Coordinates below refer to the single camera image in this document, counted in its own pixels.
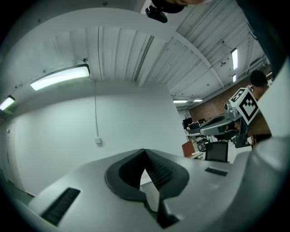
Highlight person's right forearm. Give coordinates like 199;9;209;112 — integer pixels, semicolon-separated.
246;108;272;139

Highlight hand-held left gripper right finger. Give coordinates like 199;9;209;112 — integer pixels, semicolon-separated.
145;149;252;232

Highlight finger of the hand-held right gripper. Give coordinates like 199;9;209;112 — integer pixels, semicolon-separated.
203;115;227;125
200;123;230;136

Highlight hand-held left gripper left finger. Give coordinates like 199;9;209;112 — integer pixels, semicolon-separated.
28;149;168;232

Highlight white wall cable conduit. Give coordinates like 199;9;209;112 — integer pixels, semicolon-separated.
93;80;100;138

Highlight black mesh office chair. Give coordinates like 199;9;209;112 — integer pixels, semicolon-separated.
204;141;229;163

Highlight open cardboard box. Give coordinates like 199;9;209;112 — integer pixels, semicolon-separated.
182;140;193;158

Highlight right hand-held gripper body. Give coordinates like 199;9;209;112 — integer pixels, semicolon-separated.
223;87;260;149

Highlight person's black printed shirt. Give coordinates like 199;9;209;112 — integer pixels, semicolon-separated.
237;0;286;73

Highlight white office desk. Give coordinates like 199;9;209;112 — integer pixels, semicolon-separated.
182;117;213;152

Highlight black head camera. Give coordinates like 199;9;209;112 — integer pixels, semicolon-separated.
145;5;169;24

